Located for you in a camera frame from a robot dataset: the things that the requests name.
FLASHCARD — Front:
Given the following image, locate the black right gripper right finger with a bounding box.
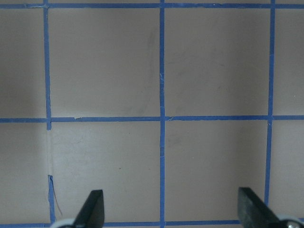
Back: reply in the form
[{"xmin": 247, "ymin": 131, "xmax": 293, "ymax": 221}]
[{"xmin": 238, "ymin": 187, "xmax": 279, "ymax": 228}]

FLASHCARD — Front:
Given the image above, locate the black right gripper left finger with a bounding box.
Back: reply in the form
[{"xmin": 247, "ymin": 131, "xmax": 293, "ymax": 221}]
[{"xmin": 72, "ymin": 190, "xmax": 105, "ymax": 228}]

